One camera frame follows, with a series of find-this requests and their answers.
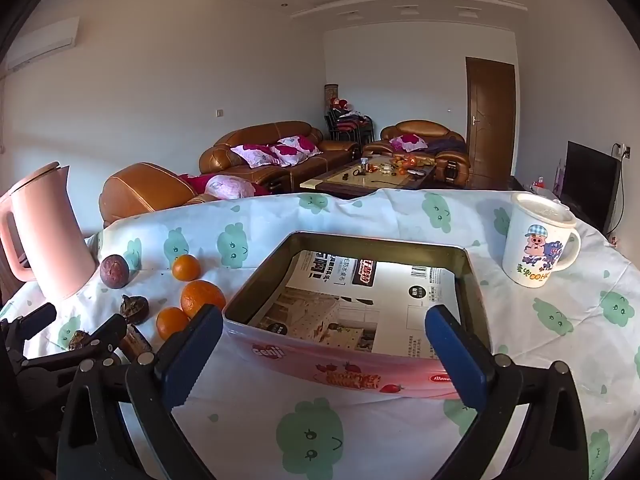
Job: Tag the pale pink pillow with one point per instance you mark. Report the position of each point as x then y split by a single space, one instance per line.
230 187

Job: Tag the dark purple blanket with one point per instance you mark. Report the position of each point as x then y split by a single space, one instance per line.
447 147

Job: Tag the red plush toy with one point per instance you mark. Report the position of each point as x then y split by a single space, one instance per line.
341 104

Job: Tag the large orange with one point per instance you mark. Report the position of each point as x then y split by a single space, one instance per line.
197 294

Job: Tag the brown leather sofa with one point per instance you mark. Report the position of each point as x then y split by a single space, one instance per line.
250 135

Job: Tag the pile of oranges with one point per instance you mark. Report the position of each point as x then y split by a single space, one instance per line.
405 161

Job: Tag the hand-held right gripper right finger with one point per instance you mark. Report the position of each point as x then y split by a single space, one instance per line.
460 360

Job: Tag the brown leather armchair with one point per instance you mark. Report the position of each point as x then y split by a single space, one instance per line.
145 190
425 129

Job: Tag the white magenta floral pillow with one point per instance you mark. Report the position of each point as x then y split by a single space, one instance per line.
407 142
297 150
252 156

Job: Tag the stacked dark chairs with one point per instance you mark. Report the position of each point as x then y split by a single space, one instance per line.
350 127

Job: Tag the purple passion fruit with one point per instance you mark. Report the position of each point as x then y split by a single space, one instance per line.
114 271

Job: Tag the white cartoon pig mug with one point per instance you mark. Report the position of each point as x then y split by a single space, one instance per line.
535 260

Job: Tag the pink cardboard box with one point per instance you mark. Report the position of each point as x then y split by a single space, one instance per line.
300 360

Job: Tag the white air conditioner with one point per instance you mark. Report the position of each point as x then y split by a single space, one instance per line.
42 42

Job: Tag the brown wooden door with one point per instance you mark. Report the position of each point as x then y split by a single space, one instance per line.
490 120

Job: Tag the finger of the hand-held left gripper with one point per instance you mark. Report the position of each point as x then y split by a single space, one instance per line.
35 317
102 335

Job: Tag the printed paper liner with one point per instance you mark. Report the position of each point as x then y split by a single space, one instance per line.
350 310

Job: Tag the black television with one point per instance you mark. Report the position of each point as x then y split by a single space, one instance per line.
590 185

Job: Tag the white green cloud tablecloth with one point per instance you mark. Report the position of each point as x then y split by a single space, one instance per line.
320 435

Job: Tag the wooden coffee table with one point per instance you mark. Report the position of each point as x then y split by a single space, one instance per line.
345 177

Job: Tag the small orange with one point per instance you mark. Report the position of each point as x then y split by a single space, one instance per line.
171 322
186 267

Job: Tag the tall patterned vase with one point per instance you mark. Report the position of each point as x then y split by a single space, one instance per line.
332 95

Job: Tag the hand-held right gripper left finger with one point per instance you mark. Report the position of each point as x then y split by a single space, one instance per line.
195 355

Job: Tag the pink purple box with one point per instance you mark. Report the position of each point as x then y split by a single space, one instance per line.
558 177

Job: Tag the pink electric kettle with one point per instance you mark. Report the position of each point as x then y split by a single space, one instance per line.
45 230

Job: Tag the dark brown dried fruit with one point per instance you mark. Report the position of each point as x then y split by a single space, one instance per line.
79 340
134 308
136 345

